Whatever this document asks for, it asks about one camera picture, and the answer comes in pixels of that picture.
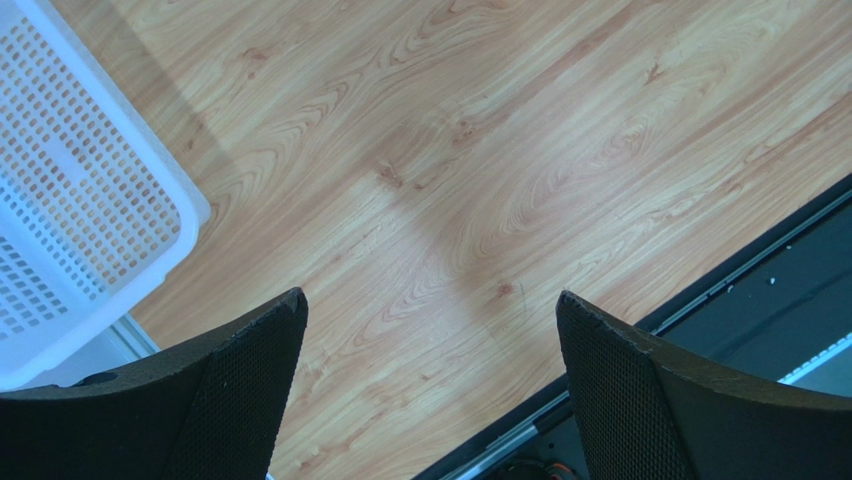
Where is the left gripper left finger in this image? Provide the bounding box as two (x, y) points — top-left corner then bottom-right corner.
(1, 288), (309, 479)

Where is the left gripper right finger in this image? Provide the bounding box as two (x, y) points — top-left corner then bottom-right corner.
(556, 291), (851, 479)

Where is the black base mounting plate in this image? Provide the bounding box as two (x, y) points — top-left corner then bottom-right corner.
(412, 172), (852, 480)

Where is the white plastic basket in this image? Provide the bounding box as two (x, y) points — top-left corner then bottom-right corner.
(1, 1), (211, 391)

